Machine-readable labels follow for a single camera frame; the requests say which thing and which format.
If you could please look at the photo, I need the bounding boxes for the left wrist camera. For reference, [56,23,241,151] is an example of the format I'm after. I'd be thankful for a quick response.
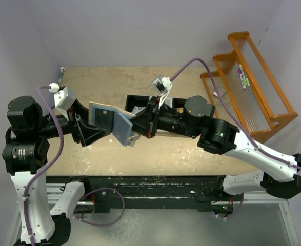
[49,83,76,119]

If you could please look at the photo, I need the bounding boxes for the orange wooden rack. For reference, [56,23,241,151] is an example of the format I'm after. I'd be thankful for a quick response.
[212,31,297,143]

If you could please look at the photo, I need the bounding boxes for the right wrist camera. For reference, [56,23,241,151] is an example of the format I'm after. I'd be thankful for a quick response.
[151,75,172,109]

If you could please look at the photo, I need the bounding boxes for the markers on rack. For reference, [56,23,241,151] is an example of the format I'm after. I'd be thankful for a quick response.
[234,63,252,94]

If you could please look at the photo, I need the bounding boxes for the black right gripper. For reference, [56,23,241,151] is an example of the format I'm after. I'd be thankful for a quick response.
[123,95,199,139]

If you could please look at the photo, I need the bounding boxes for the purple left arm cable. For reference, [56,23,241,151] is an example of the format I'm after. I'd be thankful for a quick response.
[23,85,65,245]

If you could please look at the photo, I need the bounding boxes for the small grey red box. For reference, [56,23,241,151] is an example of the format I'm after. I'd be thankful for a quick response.
[212,86,227,98]

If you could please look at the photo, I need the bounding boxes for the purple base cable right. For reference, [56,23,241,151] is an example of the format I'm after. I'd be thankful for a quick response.
[214,193,246,220]

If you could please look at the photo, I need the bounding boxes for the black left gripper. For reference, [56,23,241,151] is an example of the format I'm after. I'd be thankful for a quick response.
[34,95,110,145]

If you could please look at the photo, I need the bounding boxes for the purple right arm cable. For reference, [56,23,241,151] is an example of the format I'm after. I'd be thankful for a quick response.
[170,58,301,175]

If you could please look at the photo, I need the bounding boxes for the white cards in bin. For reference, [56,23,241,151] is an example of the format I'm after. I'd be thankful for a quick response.
[131,106,145,115]

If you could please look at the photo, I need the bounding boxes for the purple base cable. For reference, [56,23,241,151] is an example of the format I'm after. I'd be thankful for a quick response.
[72,189,125,227]
[214,193,246,220]

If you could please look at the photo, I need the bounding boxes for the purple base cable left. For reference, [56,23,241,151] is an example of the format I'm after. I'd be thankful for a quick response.
[72,189,125,227]

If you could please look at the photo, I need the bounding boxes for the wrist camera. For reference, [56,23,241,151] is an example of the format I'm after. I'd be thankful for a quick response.
[49,83,76,119]
[151,75,172,109]

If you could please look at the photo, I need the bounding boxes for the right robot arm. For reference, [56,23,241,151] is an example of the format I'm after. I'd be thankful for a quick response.
[131,96,301,200]

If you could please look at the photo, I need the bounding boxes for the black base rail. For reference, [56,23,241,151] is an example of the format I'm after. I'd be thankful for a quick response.
[46,175,243,213]

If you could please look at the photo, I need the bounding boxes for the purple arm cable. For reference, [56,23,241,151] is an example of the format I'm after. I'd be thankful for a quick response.
[23,85,65,245]
[170,58,301,175]

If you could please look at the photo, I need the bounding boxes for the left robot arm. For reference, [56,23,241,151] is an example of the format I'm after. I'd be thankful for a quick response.
[2,96,109,245]

